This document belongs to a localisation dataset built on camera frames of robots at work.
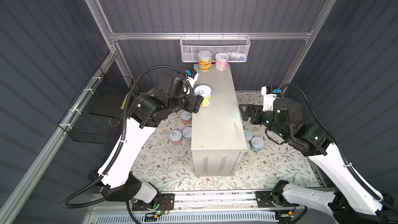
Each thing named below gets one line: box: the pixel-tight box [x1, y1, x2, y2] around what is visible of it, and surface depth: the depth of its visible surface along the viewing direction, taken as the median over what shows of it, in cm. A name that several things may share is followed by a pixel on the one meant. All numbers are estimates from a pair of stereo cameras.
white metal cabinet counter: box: [191, 63, 248, 177], surface depth 68 cm
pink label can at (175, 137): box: [169, 129, 183, 146], surface depth 93 cm
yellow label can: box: [194, 84, 212, 107], surface depth 67 cm
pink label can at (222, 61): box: [215, 52, 230, 71], surface depth 84 cm
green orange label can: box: [197, 49, 213, 73], surface depth 82 cm
